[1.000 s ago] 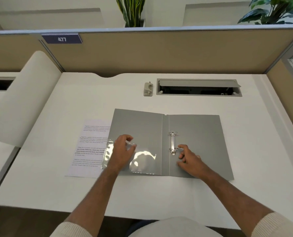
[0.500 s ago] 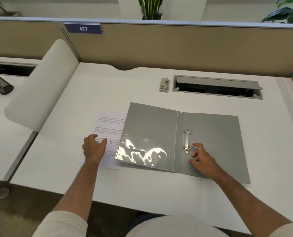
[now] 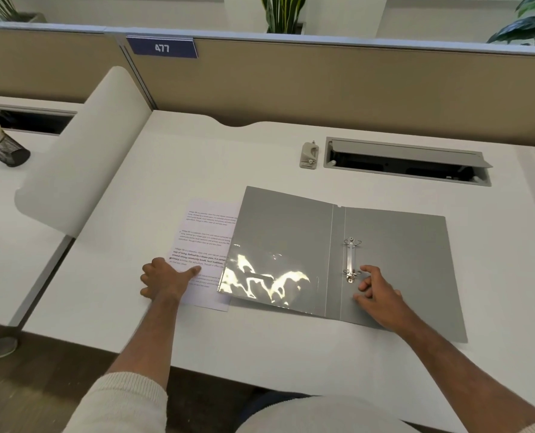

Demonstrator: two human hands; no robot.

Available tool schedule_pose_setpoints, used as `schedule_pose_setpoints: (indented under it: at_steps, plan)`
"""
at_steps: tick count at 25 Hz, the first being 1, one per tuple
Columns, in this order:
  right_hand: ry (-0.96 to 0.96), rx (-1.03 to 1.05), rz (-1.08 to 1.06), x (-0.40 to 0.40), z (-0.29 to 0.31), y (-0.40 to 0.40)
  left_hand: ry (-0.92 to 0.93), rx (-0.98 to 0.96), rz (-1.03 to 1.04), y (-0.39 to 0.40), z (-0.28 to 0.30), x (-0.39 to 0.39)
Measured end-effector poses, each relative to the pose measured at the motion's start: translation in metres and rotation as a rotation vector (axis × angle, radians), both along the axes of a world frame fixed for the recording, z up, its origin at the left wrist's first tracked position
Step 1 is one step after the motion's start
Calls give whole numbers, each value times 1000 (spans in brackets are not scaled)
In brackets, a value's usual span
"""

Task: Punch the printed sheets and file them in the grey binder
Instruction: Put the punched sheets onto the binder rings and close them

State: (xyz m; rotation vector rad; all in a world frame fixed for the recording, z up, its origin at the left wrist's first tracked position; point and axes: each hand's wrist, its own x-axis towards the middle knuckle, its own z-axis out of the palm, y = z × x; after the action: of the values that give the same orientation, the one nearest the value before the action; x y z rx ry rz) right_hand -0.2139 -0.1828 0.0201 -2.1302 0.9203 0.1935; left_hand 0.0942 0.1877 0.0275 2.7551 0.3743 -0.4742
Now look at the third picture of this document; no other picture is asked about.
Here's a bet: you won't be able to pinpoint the person's left hand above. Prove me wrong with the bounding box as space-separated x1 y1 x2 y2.
139 257 202 305

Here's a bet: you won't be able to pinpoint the white curved desk divider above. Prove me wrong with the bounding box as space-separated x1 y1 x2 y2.
14 66 153 239

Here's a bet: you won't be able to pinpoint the grey ring binder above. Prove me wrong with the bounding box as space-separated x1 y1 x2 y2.
216 185 469 344

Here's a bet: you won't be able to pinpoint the dark green leafy plant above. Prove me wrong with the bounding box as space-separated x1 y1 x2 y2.
487 0 535 46

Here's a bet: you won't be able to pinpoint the gray hole punch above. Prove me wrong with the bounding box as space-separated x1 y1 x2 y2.
299 140 320 170

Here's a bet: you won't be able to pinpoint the dark blue trousers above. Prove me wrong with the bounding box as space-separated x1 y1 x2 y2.
238 387 313 420

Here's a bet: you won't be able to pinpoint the person's right forearm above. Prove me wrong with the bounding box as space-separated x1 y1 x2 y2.
398 315 535 433

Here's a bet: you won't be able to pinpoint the person's right hand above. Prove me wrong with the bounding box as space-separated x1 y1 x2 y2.
353 265 420 334

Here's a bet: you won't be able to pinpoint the green snake plant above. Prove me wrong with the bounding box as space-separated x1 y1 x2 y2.
259 0 309 35

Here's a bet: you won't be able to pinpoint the black mesh pen holder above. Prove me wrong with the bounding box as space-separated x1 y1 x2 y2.
0 121 32 169

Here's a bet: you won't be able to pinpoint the blue number sign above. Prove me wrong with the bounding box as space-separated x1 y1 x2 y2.
126 34 199 59

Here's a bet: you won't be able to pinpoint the person's left forearm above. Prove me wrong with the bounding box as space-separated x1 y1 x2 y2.
107 297 183 395

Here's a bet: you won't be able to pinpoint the gray desk cable tray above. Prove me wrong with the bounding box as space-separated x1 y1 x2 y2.
323 136 493 187
0 103 78 137

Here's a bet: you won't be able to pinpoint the white printed paper sheet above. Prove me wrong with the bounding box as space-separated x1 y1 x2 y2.
167 200 242 313

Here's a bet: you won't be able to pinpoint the wide beige partition panel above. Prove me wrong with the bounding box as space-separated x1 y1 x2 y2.
104 26 535 147

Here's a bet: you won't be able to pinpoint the cream knit sweater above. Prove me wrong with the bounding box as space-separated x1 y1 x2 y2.
64 372 535 433

